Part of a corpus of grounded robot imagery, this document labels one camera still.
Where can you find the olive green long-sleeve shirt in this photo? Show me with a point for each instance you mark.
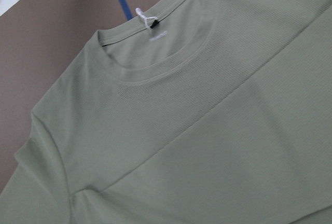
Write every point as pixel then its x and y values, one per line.
pixel 219 114

